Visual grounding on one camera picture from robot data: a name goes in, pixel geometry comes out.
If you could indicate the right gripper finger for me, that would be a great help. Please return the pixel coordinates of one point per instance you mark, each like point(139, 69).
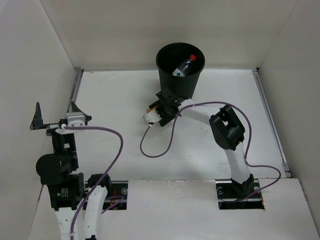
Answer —
point(156, 103)
point(164, 121)

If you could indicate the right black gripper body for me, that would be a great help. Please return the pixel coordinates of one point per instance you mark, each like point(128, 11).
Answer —
point(163, 109)

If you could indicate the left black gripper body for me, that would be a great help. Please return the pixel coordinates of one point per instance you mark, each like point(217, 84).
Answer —
point(53, 125)

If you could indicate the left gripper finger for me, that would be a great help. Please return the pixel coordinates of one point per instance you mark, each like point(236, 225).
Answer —
point(37, 122)
point(76, 109)

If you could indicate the red label clear bottle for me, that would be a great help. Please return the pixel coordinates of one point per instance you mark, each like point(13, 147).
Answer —
point(184, 68)

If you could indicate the small orange juice bottle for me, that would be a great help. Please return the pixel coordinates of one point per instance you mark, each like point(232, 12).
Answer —
point(151, 109)

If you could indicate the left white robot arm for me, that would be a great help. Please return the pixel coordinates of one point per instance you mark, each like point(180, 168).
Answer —
point(78, 204)

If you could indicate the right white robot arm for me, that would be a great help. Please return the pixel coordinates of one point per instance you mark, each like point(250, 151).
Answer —
point(227, 129)

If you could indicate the black plastic waste bin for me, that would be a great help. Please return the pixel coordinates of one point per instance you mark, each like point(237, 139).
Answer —
point(172, 56)

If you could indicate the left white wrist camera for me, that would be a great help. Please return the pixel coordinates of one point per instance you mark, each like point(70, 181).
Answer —
point(74, 121)

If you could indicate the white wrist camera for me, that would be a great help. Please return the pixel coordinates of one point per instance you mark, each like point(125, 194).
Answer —
point(74, 121)
point(152, 117)

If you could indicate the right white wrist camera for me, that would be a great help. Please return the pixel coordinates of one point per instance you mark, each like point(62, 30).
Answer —
point(152, 117)

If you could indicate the left aluminium frame rail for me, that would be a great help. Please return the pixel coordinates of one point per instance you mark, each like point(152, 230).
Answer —
point(74, 93)

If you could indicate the aluminium frame rail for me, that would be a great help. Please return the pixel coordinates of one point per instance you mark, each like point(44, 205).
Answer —
point(275, 134)
point(74, 93)

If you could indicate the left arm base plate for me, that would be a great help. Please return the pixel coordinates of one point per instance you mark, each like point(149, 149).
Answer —
point(117, 196)

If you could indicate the right aluminium frame rail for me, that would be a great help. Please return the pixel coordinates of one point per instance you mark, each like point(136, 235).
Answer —
point(275, 134)

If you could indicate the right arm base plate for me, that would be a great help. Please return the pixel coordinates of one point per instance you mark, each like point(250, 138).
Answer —
point(228, 199)

